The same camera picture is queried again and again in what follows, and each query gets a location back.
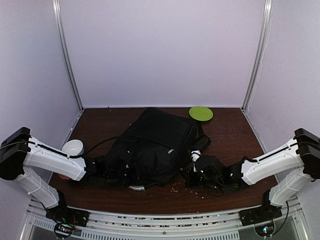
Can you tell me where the black student backpack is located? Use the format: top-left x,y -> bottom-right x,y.
106,108 -> 211,191

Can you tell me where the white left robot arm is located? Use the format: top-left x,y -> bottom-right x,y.
0,127 -> 145,222

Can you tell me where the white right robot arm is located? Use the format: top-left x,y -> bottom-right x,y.
182,128 -> 320,221

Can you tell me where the red patterned bowl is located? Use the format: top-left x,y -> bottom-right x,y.
58,174 -> 71,181

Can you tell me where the green plate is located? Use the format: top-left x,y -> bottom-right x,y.
189,106 -> 214,122

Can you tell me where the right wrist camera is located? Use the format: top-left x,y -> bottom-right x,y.
190,150 -> 202,173

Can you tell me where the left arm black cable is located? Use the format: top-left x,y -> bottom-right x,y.
67,136 -> 131,158

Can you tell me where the aluminium front rail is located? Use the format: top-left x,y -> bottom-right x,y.
24,197 -> 308,240

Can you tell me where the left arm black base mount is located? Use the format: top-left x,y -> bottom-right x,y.
44,205 -> 90,227

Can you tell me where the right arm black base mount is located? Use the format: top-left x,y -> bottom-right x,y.
238,206 -> 283,226

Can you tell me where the left aluminium frame post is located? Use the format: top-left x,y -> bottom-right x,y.
52,0 -> 84,112

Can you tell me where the aluminium frame post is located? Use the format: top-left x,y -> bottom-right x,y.
241,0 -> 274,113
52,0 -> 84,112

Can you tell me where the right aluminium frame post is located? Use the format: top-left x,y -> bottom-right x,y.
241,0 -> 274,113

